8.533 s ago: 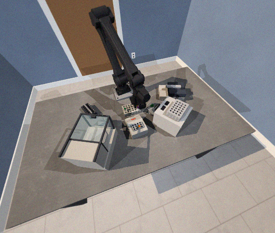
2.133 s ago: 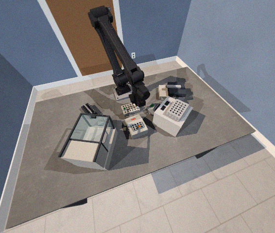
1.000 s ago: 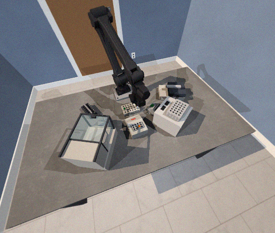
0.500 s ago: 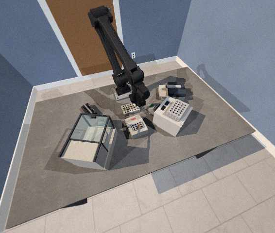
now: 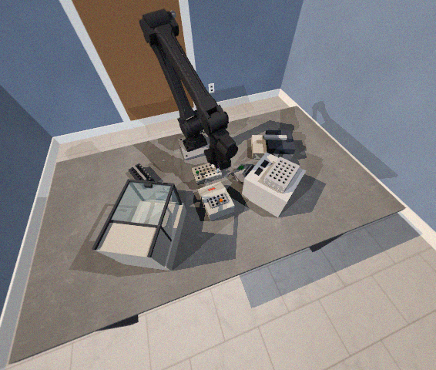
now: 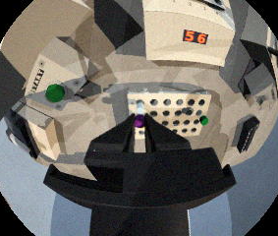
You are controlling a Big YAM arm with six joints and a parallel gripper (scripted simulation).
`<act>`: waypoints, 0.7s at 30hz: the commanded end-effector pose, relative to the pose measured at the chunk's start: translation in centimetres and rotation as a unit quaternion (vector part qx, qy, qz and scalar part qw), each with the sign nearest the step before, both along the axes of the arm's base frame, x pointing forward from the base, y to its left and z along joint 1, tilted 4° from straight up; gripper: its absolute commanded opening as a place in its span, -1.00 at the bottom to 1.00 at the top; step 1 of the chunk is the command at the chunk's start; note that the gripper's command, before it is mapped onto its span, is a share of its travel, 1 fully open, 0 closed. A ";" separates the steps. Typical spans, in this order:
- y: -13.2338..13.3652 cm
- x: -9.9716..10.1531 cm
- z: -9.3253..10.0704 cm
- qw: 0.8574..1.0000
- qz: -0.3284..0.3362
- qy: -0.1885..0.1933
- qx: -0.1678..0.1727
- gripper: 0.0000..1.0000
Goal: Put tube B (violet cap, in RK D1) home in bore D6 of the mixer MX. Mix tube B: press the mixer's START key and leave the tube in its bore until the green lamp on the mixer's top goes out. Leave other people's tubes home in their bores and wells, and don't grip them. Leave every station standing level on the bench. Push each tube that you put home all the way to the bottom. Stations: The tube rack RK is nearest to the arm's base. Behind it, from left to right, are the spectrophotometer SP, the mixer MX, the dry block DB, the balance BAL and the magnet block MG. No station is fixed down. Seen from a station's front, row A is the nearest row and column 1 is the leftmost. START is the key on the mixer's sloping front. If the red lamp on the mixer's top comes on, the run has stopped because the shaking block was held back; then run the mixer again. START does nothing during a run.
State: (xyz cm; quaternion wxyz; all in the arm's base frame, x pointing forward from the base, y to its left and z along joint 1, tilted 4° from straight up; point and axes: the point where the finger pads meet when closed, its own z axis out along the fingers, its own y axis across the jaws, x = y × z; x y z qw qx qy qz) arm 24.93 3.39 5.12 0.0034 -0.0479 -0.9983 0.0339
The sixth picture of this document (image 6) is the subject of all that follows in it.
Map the beige box with holes on top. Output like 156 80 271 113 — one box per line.
140 0 235 67

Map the beige tube rack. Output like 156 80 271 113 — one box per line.
128 86 211 137

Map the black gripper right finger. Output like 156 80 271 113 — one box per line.
144 113 192 152

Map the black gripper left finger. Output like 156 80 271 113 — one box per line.
87 113 136 152

